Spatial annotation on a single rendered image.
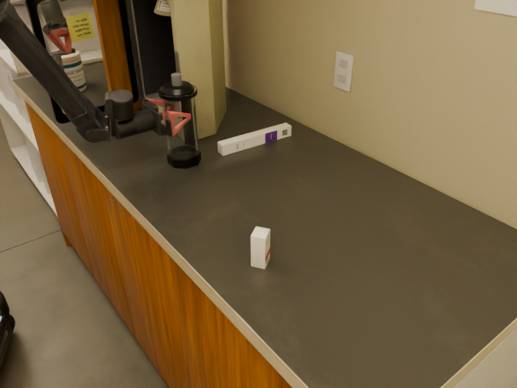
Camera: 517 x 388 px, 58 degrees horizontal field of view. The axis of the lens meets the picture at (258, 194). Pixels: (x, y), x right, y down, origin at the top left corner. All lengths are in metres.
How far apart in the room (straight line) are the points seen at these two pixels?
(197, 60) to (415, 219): 0.79
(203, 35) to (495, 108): 0.83
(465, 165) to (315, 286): 0.56
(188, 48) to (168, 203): 0.48
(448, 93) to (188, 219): 0.74
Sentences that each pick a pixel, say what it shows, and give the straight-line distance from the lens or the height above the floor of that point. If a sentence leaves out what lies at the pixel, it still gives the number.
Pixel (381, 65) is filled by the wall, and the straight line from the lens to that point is 1.43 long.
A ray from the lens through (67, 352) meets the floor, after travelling 2.22.
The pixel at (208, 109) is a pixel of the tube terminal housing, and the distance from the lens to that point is 1.55.
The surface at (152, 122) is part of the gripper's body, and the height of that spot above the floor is 1.11.
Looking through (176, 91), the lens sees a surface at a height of 1.17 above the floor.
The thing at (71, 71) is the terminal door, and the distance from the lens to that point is 1.64.
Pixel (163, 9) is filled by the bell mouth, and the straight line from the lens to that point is 1.53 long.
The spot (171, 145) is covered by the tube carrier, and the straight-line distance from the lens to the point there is 1.38.
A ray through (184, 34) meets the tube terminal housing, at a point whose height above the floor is 1.28.
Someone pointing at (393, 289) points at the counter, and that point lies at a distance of 1.02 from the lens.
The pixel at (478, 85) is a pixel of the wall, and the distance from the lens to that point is 1.27.
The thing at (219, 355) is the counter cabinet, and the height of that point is 0.67.
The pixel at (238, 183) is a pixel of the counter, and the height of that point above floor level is 0.94.
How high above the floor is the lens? 1.63
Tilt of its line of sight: 33 degrees down
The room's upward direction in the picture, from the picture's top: straight up
